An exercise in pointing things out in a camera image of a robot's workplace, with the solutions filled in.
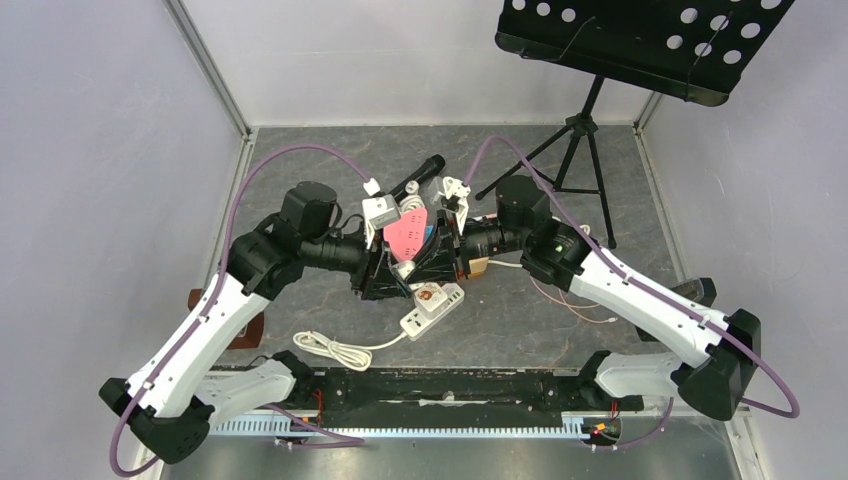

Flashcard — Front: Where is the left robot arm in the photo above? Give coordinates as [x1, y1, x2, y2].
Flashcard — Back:
[99, 180, 403, 477]

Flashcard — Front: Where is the white small power strip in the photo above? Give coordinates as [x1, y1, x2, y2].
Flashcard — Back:
[399, 282, 465, 341]

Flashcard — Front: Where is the black microphone orange end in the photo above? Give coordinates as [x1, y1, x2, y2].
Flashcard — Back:
[389, 154, 446, 201]

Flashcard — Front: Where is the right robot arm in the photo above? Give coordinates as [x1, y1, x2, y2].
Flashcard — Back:
[423, 176, 762, 421]

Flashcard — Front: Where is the white square adapter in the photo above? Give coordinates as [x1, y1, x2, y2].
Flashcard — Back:
[391, 260, 416, 280]

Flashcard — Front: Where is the pink triangular socket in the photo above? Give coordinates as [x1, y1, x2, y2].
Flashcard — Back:
[383, 207, 428, 262]

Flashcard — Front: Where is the black music stand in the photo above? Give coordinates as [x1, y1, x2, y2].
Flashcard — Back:
[495, 0, 793, 228]

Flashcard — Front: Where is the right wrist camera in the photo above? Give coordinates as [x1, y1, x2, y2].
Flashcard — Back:
[438, 176, 471, 231]

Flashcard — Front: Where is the thin pink usb cable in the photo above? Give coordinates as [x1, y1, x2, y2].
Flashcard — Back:
[526, 274, 621, 326]

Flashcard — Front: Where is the white cube socket adapter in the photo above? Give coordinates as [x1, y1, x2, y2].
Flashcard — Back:
[414, 282, 450, 318]

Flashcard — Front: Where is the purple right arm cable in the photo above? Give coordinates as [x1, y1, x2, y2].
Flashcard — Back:
[462, 134, 801, 452]

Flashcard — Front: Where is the right metronome black base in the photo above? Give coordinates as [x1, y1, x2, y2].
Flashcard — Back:
[670, 277, 717, 308]

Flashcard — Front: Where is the white cord small strip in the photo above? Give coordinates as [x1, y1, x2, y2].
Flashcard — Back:
[292, 331, 407, 372]

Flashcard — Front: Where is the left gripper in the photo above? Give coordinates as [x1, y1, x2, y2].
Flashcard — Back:
[302, 218, 413, 302]

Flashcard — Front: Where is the tan cube socket adapter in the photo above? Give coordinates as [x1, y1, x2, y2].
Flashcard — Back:
[465, 257, 489, 278]

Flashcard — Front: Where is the left metronome brown base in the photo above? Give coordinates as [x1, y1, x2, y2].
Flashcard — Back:
[187, 288, 266, 350]

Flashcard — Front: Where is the white coiled cord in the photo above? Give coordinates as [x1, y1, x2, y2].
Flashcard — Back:
[399, 180, 427, 215]

